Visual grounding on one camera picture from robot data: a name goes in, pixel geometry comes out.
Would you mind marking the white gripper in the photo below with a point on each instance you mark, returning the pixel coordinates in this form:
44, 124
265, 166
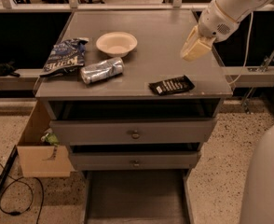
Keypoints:
213, 21

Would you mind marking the black rxbar chocolate wrapper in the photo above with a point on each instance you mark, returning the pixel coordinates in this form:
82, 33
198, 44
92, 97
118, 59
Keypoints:
172, 86

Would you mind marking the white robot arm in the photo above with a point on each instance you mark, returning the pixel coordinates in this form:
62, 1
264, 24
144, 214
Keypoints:
258, 196

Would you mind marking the grey top drawer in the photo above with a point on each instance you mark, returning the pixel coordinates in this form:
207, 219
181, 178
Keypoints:
82, 132

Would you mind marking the grey wooden drawer cabinet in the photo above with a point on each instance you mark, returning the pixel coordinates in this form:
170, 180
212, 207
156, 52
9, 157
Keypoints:
160, 35

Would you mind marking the grey middle drawer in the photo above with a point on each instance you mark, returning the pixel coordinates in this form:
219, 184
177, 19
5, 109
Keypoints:
134, 160

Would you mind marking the grey open bottom drawer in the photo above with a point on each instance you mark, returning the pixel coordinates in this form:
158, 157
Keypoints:
137, 197

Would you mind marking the white paper bowl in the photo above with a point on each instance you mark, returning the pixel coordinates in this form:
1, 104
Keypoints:
116, 44

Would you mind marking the crushed silver drink can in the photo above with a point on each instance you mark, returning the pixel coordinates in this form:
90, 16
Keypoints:
102, 70

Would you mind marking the blue kettle chips bag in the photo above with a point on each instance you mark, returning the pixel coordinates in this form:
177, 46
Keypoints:
65, 57

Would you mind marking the green item in box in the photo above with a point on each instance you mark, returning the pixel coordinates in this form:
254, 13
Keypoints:
50, 137

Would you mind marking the black object on shelf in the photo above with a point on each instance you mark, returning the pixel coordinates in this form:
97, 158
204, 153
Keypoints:
8, 69

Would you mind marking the brown cardboard box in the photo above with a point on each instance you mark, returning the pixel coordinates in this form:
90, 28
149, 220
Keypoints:
38, 158

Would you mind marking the metal clamp bracket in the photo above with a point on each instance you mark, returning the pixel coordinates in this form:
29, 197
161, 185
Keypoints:
263, 66

